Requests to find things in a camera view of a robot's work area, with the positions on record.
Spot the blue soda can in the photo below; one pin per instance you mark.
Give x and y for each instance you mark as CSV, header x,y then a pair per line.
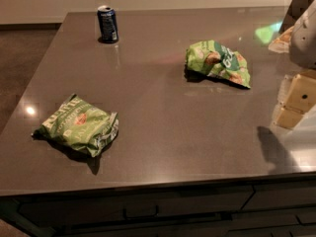
x,y
108,24

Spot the dark cabinet drawer with handle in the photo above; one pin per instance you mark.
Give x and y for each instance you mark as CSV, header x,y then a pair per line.
x,y
112,209

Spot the dark right cabinet drawer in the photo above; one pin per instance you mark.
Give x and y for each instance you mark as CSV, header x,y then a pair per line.
x,y
282,195

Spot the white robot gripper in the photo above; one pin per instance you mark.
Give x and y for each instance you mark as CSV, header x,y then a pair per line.
x,y
304,39

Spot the green jalapeno chip bag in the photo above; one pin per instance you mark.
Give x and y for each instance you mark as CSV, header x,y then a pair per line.
x,y
80,126

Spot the green rice chip bag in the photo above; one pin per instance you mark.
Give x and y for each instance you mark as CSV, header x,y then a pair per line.
x,y
212,59

